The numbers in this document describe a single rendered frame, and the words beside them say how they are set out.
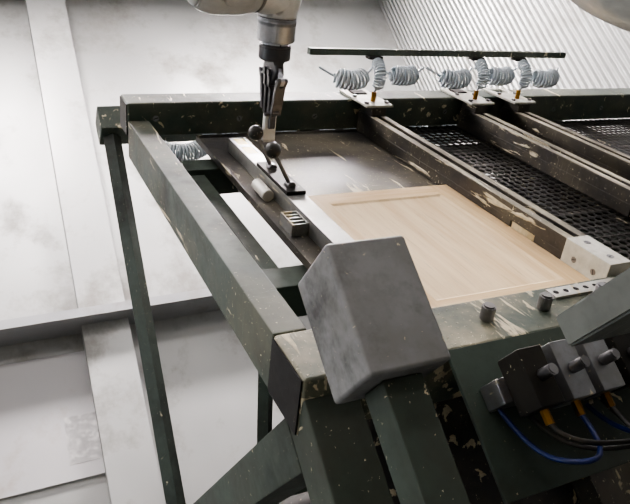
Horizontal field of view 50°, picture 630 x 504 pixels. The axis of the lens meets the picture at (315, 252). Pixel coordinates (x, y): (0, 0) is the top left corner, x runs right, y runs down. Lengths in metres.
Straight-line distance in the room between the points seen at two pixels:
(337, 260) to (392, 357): 0.14
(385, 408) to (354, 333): 0.10
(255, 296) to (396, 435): 0.43
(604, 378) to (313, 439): 0.45
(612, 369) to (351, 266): 0.48
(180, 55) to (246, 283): 5.22
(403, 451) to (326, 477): 0.19
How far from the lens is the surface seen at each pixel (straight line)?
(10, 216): 5.29
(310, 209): 1.54
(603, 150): 2.30
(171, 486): 2.27
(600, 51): 5.13
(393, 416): 0.84
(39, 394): 4.72
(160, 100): 2.06
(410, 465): 0.84
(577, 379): 1.10
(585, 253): 1.53
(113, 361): 4.64
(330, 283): 0.86
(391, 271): 0.88
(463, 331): 1.17
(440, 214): 1.68
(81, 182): 5.25
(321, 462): 1.00
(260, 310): 1.13
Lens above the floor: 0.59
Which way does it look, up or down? 23 degrees up
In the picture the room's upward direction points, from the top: 18 degrees counter-clockwise
